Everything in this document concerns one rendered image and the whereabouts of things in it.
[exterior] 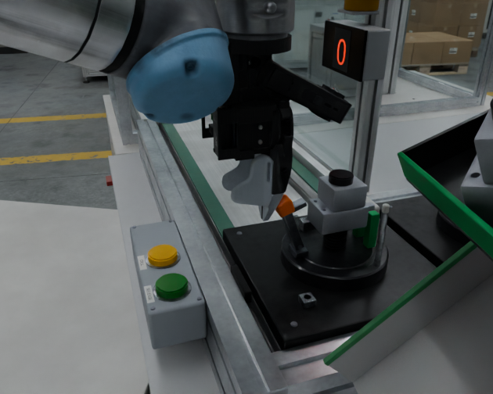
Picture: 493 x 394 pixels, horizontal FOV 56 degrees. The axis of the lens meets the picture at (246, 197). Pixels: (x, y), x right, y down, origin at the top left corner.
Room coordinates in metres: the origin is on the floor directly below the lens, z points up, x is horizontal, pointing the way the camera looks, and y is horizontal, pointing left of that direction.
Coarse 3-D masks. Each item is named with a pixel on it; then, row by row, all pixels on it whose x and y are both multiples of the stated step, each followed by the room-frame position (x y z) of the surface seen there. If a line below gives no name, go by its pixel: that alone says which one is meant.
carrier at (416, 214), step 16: (400, 208) 0.66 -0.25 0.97; (416, 208) 0.66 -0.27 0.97; (432, 208) 0.66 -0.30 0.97; (400, 224) 0.61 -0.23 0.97; (416, 224) 0.61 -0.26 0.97; (432, 224) 0.61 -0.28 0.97; (448, 224) 0.58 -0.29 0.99; (416, 240) 0.56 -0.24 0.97; (432, 240) 0.56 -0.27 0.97; (448, 240) 0.56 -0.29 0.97; (464, 240) 0.55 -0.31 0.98; (432, 256) 0.53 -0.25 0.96; (448, 256) 0.52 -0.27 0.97
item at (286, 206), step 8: (288, 200) 0.49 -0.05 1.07; (296, 200) 0.51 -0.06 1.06; (280, 208) 0.48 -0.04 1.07; (288, 208) 0.49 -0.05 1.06; (296, 208) 0.49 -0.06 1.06; (280, 216) 0.48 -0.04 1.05; (288, 216) 0.49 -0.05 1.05; (288, 224) 0.49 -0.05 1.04; (296, 224) 0.49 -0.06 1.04; (288, 232) 0.50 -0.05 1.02; (296, 232) 0.49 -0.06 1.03; (296, 240) 0.49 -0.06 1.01; (296, 248) 0.49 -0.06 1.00
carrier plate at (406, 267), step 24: (240, 240) 0.56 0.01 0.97; (264, 240) 0.56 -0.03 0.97; (384, 240) 0.56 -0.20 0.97; (240, 264) 0.51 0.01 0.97; (264, 264) 0.50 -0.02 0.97; (408, 264) 0.50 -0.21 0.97; (432, 264) 0.50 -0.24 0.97; (264, 288) 0.45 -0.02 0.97; (288, 288) 0.45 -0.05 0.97; (312, 288) 0.45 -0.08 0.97; (384, 288) 0.45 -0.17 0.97; (408, 288) 0.45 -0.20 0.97; (264, 312) 0.42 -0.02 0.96; (288, 312) 0.41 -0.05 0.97; (312, 312) 0.41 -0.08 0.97; (336, 312) 0.41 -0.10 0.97; (360, 312) 0.41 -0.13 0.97; (288, 336) 0.37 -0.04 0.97; (312, 336) 0.38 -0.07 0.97
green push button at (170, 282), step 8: (160, 280) 0.47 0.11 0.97; (168, 280) 0.47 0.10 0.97; (176, 280) 0.47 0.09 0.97; (184, 280) 0.47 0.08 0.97; (160, 288) 0.45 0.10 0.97; (168, 288) 0.45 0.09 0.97; (176, 288) 0.45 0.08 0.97; (184, 288) 0.45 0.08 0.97; (160, 296) 0.45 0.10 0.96; (168, 296) 0.44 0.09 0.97; (176, 296) 0.45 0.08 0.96
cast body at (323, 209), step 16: (336, 176) 0.51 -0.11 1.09; (352, 176) 0.51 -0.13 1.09; (320, 192) 0.52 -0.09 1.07; (336, 192) 0.49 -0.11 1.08; (352, 192) 0.50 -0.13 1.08; (320, 208) 0.50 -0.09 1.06; (336, 208) 0.49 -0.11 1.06; (352, 208) 0.50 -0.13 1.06; (368, 208) 0.51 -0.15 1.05; (320, 224) 0.49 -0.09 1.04; (336, 224) 0.49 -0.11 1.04; (352, 224) 0.50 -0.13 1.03
